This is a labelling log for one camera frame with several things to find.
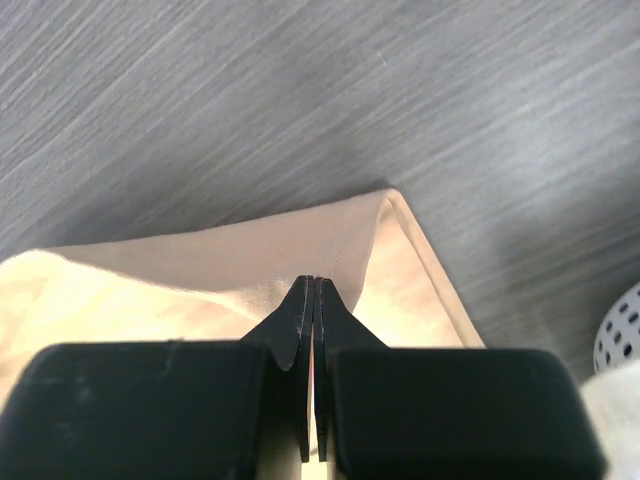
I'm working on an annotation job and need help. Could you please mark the white t shirt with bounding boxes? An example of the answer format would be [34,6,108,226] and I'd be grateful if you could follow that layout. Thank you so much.
[581,360,640,479]

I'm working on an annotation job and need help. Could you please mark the beige t shirt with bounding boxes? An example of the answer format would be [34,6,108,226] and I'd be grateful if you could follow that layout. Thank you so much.
[0,187,486,480]

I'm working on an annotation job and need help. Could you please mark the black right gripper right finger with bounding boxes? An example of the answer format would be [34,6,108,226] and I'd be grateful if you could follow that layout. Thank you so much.
[313,278,393,461]

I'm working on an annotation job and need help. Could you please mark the white laundry basket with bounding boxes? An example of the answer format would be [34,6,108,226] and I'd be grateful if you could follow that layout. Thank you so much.
[593,283,640,374]

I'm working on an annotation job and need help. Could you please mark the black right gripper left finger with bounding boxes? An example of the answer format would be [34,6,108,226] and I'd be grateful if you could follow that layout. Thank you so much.
[240,275,314,461]

